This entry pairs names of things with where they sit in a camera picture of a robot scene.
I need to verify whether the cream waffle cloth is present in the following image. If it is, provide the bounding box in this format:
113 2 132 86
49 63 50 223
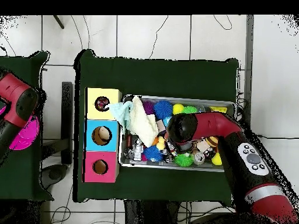
129 96 160 148

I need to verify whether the light blue waffle cloth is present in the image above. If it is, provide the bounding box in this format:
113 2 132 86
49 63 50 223
107 101 135 135

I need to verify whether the silver mesh bin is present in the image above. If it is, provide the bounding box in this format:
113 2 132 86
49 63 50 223
118 94 237 173

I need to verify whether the wooden box with three holes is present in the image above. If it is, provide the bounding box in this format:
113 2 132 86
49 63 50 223
82 87 123 183

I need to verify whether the purple spiky monster ball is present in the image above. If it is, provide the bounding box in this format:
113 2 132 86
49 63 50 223
142 100 155 115

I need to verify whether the blue spiky rubber ball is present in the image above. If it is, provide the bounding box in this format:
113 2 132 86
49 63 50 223
153 100 173 120
142 145 164 162

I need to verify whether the yellow ball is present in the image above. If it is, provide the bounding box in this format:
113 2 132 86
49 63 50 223
211 152 222 166
172 103 185 115

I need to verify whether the green spiky rubber ball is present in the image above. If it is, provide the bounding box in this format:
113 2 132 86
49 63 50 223
183 105 199 114

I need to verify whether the dark green table cloth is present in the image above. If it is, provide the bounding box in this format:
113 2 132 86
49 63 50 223
73 49 240 207

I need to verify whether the plain wooden cube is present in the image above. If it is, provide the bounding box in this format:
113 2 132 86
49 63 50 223
196 139 211 153

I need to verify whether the round wooden burger toy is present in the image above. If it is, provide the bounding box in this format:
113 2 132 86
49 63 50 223
206 136 219 148

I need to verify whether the pink round object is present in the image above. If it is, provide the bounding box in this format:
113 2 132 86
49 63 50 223
0 102 40 151

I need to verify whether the green cloth side table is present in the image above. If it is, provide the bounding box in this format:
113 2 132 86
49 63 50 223
0 51 53 201

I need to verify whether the black rod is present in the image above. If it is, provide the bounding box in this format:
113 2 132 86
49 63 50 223
53 15 65 29

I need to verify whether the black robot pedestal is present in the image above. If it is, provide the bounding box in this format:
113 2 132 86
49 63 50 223
123 199 180 224

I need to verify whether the black floor cable with plug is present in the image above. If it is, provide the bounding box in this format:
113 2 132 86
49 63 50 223
256 134 299 141

